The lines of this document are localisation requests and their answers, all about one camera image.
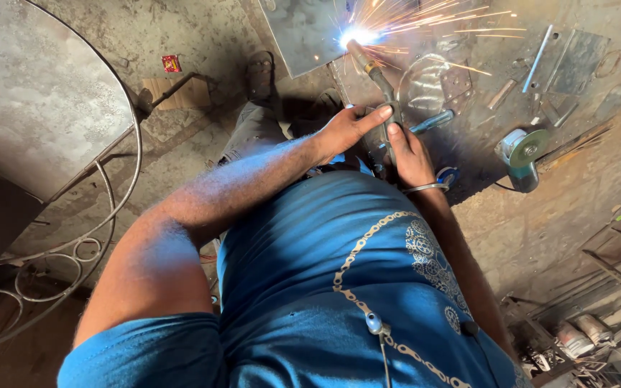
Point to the round shiny metal disc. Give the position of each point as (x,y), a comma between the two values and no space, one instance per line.
(423,86)

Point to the small red packet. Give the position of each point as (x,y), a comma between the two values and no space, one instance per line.
(171,63)

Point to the blue tape roll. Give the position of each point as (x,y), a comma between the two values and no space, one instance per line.
(447,175)

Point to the brown sandal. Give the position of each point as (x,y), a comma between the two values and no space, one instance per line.
(259,73)

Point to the small black microphone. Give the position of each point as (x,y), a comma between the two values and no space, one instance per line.
(469,328)

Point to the grey metal sheet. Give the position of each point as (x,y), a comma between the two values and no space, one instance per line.
(302,32)

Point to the heap of scrap metal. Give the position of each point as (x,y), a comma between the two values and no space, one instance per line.
(585,323)

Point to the brown cardboard piece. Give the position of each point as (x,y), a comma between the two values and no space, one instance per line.
(192,94)

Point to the green angle grinder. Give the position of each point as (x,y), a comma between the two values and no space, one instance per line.
(523,156)

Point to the person's left hand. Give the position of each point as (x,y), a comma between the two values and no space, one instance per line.
(340,134)

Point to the small square holed plate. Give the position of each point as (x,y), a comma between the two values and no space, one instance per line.
(455,82)

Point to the grey trousers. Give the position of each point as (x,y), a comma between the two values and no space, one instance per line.
(254,132)

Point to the dark metal hammer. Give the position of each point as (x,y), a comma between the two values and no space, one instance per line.
(167,92)

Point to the round metal gate panel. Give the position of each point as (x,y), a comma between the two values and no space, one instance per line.
(35,97)

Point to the welding torch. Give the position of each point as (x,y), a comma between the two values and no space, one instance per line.
(383,89)

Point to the person's right hand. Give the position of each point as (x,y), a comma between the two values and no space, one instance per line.
(413,159)

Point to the thin metal rod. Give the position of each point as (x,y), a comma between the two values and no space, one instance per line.
(537,59)

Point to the blue printed shirt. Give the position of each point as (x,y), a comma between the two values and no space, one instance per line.
(310,280)

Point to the rectangular grey metal plate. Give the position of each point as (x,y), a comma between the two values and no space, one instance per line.
(577,62)

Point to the silver clip microphone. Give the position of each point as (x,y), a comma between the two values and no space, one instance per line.
(375,325)

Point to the short metal tube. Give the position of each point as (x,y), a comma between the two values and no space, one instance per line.
(501,95)

